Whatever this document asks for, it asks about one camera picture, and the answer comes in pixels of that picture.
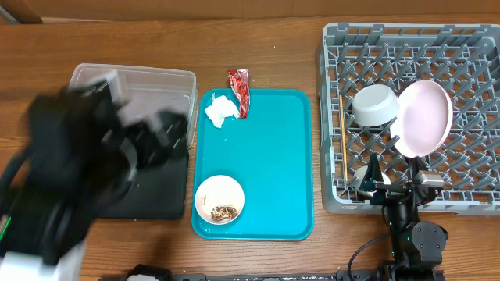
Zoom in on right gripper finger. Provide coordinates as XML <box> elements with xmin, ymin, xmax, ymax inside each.
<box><xmin>412</xmin><ymin>156</ymin><xmax>428</xmax><ymax>174</ymax></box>
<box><xmin>362</xmin><ymin>153</ymin><xmax>384</xmax><ymax>187</ymax></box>

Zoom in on pink round plate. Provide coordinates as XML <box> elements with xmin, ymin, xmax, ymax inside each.
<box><xmin>390</xmin><ymin>80</ymin><xmax>453</xmax><ymax>158</ymax></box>

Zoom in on white napkin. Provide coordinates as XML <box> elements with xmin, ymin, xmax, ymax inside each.
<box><xmin>205</xmin><ymin>94</ymin><xmax>240</xmax><ymax>129</ymax></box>

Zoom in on wooden chopstick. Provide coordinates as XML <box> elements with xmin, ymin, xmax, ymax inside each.
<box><xmin>338</xmin><ymin>94</ymin><xmax>348</xmax><ymax>185</ymax></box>

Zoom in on red snack wrapper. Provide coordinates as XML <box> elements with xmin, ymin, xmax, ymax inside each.
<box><xmin>228</xmin><ymin>69</ymin><xmax>250</xmax><ymax>119</ymax></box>

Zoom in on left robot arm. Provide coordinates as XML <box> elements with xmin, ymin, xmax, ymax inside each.
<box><xmin>1</xmin><ymin>86</ymin><xmax>188</xmax><ymax>280</ymax></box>

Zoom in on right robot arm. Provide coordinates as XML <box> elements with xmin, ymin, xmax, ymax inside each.
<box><xmin>348</xmin><ymin>154</ymin><xmax>448</xmax><ymax>280</ymax></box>

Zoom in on grey dishwasher rack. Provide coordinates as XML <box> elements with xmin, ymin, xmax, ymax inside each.
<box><xmin>316</xmin><ymin>23</ymin><xmax>499</xmax><ymax>215</ymax></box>

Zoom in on black plastic tray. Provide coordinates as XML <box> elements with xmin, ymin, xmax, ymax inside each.
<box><xmin>100</xmin><ymin>148</ymin><xmax>189</xmax><ymax>219</ymax></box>

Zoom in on clear plastic storage bin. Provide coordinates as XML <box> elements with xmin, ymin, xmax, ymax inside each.
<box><xmin>70</xmin><ymin>63</ymin><xmax>198</xmax><ymax>147</ymax></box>

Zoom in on pink bowl with food scraps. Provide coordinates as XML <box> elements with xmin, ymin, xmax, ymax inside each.
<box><xmin>194</xmin><ymin>175</ymin><xmax>245</xmax><ymax>225</ymax></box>

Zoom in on food scraps in bowl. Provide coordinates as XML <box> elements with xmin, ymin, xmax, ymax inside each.
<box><xmin>211</xmin><ymin>205</ymin><xmax>238</xmax><ymax>222</ymax></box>

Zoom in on teal serving tray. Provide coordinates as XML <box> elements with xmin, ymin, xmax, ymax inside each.
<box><xmin>191</xmin><ymin>88</ymin><xmax>314</xmax><ymax>241</ymax></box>

